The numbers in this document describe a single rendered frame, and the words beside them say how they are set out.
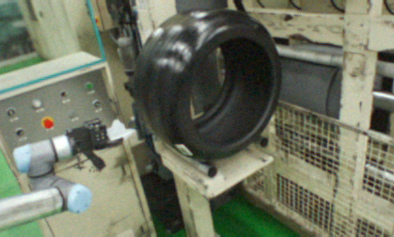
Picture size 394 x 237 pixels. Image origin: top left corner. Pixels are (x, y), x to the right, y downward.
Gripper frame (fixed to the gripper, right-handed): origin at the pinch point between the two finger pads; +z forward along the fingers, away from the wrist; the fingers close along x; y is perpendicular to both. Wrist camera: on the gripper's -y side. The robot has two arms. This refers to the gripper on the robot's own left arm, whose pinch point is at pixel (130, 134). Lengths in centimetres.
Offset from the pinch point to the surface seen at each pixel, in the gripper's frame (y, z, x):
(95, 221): -68, -8, 49
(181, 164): -24.7, 23.8, 7.4
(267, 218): -103, 96, 22
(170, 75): 19.7, 12.4, -9.3
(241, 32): 30, 39, -12
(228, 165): -29, 42, -1
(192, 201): -63, 39, 26
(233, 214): -105, 82, 41
